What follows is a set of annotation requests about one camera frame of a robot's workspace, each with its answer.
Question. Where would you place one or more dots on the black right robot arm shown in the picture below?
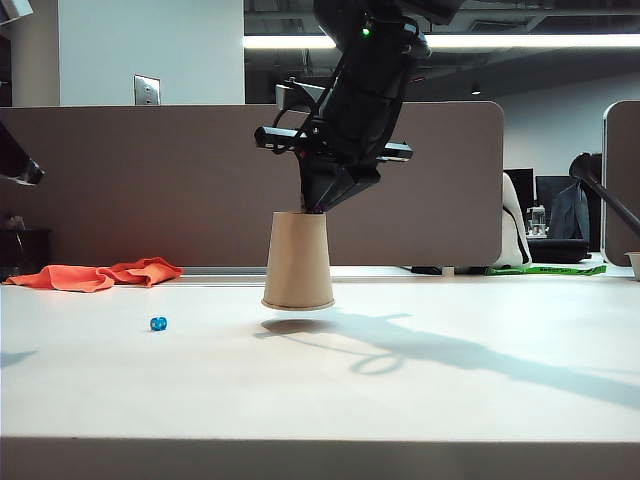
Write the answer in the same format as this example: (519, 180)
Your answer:
(365, 90)

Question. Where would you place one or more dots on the black flat object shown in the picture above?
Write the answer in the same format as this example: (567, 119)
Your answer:
(427, 270)

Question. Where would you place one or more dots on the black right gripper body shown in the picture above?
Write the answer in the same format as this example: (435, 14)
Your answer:
(340, 150)

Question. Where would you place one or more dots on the black zip pouch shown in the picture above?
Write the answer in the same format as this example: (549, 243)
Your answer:
(557, 250)

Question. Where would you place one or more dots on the small white cup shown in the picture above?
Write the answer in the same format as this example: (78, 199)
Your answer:
(634, 265)

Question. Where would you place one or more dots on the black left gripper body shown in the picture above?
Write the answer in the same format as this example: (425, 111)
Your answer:
(17, 165)

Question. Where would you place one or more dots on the grey jacket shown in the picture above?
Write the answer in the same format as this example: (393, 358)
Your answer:
(567, 215)

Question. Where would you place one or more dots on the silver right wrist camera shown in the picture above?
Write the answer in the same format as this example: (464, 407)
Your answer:
(295, 97)

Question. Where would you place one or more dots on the black computer monitor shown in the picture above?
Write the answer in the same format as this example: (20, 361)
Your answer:
(550, 187)
(522, 185)

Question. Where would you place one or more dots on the large brown partition panel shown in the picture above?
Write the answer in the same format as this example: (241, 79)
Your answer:
(150, 175)

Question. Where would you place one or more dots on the clear water bottle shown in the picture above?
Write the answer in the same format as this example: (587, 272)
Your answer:
(538, 222)

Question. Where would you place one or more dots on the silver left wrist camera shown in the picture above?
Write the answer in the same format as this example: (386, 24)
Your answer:
(12, 9)

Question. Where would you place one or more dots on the small ceiling spot lamp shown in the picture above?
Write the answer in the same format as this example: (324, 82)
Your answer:
(476, 90)

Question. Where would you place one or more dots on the blue die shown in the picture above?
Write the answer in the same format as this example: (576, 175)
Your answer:
(159, 324)

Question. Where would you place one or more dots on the silver wall plate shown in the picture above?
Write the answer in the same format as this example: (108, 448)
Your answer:
(147, 90)

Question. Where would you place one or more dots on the brown paper cup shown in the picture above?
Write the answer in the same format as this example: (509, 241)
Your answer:
(299, 260)

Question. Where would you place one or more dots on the orange cloth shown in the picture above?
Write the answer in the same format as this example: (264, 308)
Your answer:
(75, 277)

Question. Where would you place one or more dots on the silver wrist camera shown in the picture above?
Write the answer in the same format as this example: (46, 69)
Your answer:
(12, 9)
(295, 97)

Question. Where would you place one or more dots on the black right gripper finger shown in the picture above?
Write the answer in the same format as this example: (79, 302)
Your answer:
(312, 180)
(350, 187)

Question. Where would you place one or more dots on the black slanted pole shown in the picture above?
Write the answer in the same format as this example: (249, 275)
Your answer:
(615, 205)

